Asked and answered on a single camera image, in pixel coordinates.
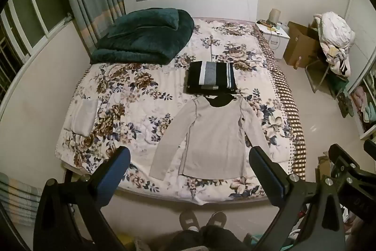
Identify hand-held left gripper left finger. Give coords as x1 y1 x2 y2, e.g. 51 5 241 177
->
34 146 131 251

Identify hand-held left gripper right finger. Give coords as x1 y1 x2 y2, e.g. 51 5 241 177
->
248 146 346 251

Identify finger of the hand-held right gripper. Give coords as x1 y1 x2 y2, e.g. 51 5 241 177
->
363 139 376 157
328 143 362 172

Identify beige long sleeve shirt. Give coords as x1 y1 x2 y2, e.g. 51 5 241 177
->
149 94 272 180

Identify white shelf with clothes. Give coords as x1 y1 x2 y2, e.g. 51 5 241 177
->
344 0 376 140

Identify pile of mixed clothes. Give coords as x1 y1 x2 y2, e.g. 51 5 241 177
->
321 44 352 77

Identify folded striped dark clothes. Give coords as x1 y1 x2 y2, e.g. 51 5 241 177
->
184 61 238 95

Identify folded white cloth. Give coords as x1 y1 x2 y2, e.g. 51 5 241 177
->
64 98 99 137

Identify grey slipper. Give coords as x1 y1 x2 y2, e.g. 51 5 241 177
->
206 211 227 228
179 210 201 232

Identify bed with floral sheet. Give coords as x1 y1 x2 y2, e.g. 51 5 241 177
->
56 17 306 206

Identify person's dark trouser legs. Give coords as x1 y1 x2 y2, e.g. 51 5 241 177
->
164 225 250 251

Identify striped floor mat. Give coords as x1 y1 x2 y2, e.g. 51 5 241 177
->
0 173 42 228

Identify brown cardboard box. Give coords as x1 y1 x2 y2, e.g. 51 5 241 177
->
283 21 321 67

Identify white crumpled bedding bundle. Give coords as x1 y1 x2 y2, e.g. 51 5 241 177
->
313 11 356 48

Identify white nightstand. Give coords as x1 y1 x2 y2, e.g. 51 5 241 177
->
255 22 291 59

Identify dark green plush blanket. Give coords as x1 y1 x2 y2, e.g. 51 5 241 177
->
90 8 194 65

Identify small table lamp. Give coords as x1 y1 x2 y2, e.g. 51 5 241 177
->
269 8 282 25

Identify white headboard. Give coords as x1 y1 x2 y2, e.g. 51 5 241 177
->
123 0 259 23

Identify metal frame chair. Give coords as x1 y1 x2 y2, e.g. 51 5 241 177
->
304 58 349 99

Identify window with white frame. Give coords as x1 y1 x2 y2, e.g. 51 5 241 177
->
0 0 74 99

